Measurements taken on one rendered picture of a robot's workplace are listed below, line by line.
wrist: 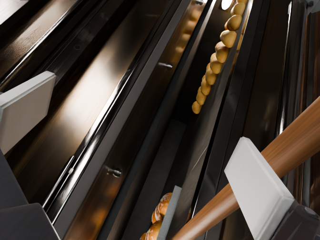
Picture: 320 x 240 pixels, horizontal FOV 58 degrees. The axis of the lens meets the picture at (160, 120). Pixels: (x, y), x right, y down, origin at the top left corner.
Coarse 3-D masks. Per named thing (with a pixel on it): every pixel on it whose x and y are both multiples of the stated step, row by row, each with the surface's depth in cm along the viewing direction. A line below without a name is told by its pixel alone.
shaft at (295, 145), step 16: (304, 112) 22; (288, 128) 24; (304, 128) 22; (272, 144) 26; (288, 144) 23; (304, 144) 22; (272, 160) 26; (288, 160) 24; (304, 160) 24; (224, 192) 35; (208, 208) 40; (224, 208) 36; (192, 224) 47; (208, 224) 42
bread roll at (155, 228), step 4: (160, 220) 100; (152, 224) 101; (156, 224) 99; (160, 224) 98; (152, 228) 98; (156, 228) 98; (152, 232) 97; (156, 232) 97; (148, 236) 98; (152, 236) 96; (156, 236) 96
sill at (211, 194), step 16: (256, 0) 121; (256, 16) 114; (240, 48) 101; (240, 64) 97; (240, 80) 92; (224, 96) 91; (224, 112) 83; (224, 128) 80; (224, 144) 77; (208, 160) 74; (208, 176) 71; (208, 192) 69; (192, 208) 68
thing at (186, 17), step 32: (192, 0) 89; (192, 32) 109; (160, 64) 73; (128, 96) 62; (160, 96) 85; (128, 128) 61; (96, 160) 52; (128, 160) 70; (96, 192) 53; (64, 224) 45; (96, 224) 59
